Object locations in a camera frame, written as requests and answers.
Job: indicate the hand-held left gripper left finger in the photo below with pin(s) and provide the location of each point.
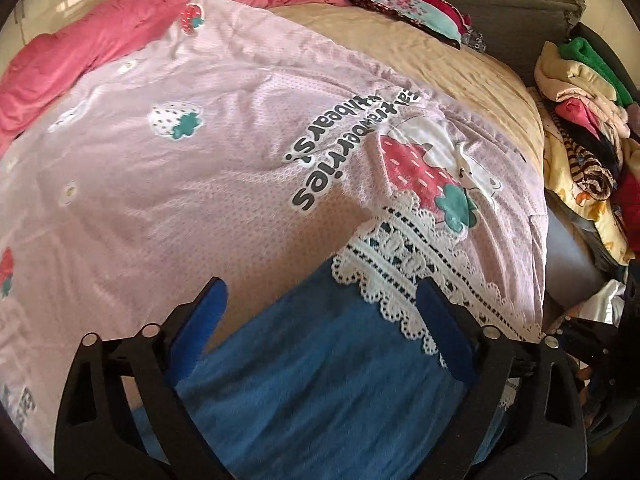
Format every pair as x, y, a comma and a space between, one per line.
200, 320

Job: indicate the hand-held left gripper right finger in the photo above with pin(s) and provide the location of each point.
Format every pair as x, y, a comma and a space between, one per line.
447, 330

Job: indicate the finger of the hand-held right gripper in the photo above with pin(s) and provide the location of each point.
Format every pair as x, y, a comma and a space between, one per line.
590, 330

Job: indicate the blue denim pants lace hem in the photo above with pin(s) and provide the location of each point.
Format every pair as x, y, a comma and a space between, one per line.
310, 360

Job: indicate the pink strawberry printed quilt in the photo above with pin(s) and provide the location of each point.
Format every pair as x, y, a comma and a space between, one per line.
175, 185

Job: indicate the pile of colourful clothes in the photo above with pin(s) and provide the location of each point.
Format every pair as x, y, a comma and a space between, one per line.
585, 135

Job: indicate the beige bed sheet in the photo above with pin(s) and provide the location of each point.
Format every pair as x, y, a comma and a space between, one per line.
450, 70

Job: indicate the red pink blanket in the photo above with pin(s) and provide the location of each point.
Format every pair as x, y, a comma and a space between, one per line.
125, 25

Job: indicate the grey padded headboard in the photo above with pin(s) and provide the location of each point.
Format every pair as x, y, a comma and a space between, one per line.
510, 5

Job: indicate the colourful floral pillow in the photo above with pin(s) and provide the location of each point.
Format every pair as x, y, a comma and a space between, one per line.
400, 0

